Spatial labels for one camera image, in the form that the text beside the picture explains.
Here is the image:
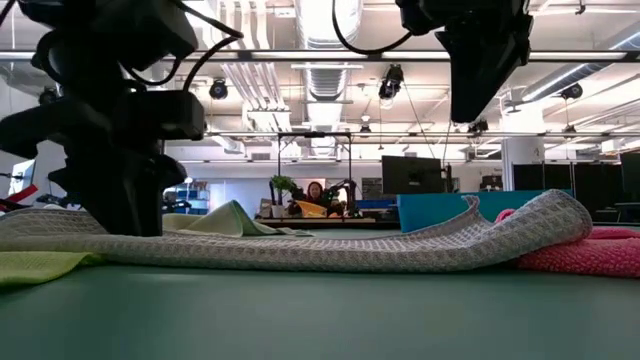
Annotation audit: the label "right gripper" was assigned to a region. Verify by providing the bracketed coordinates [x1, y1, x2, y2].
[394, 13, 534, 124]

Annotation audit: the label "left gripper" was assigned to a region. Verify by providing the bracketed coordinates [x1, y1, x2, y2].
[0, 67, 187, 236]

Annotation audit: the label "pale green microfiber towel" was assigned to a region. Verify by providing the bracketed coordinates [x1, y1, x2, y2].
[162, 199, 315, 238]

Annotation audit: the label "lime green microfiber towel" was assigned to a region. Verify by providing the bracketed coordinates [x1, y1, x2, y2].
[0, 249, 104, 287]

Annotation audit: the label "pink microfiber towel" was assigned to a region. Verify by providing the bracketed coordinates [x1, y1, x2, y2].
[494, 208, 640, 279]

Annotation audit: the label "grey waffle towel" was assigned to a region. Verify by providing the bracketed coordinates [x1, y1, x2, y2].
[0, 188, 594, 274]

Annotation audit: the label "background black robot arms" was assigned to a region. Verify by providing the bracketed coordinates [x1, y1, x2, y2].
[162, 197, 194, 214]

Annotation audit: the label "bright white monitor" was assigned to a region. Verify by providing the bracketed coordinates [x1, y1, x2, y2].
[8, 159, 37, 196]

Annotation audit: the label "black partition panels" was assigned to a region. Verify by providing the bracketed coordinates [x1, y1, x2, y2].
[513, 162, 623, 199]

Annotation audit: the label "black computer monitor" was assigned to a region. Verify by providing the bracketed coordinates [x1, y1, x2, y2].
[381, 155, 444, 196]

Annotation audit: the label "blue plastic bin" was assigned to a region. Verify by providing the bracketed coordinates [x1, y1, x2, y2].
[397, 188, 575, 234]

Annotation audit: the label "green leafy potted plant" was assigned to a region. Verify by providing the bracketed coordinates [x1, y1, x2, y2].
[269, 174, 297, 220]

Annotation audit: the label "black display panel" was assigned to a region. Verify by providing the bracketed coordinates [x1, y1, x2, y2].
[619, 152, 640, 224]

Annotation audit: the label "person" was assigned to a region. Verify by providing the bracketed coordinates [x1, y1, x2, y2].
[302, 180, 329, 217]

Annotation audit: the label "green table mat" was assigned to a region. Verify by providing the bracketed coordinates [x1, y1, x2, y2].
[0, 227, 640, 360]

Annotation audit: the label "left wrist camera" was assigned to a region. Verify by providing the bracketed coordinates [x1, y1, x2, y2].
[112, 89, 206, 142]

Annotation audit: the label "red strap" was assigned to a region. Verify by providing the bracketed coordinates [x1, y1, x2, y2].
[4, 183, 39, 205]

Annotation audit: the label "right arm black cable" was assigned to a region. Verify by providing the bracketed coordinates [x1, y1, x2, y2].
[332, 0, 416, 56]

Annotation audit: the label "silver ceiling duct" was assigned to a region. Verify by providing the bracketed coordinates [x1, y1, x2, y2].
[294, 0, 362, 157]

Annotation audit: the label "black rig frame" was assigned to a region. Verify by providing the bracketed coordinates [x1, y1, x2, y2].
[276, 131, 354, 216]

